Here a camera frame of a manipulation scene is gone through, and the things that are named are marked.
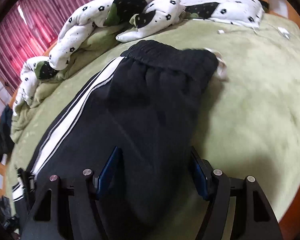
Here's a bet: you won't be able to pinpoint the black pants with white stripes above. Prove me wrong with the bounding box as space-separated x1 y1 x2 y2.
13 40 221 239

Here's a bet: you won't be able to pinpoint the grey denim jeans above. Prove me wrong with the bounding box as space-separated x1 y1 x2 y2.
0 196 19 231

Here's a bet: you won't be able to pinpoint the green fleece bed sheet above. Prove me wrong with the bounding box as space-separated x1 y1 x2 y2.
5 13 300 240

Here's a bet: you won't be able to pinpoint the black clothes pile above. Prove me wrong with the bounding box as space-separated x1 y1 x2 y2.
0 105 14 162

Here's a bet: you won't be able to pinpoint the pink striped curtain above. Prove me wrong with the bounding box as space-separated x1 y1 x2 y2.
0 0 92 93

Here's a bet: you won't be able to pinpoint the white floral quilt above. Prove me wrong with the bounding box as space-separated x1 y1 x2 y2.
12 0 264 116

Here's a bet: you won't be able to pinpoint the white charger with cable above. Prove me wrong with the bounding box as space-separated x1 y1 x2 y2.
217 25 291 40

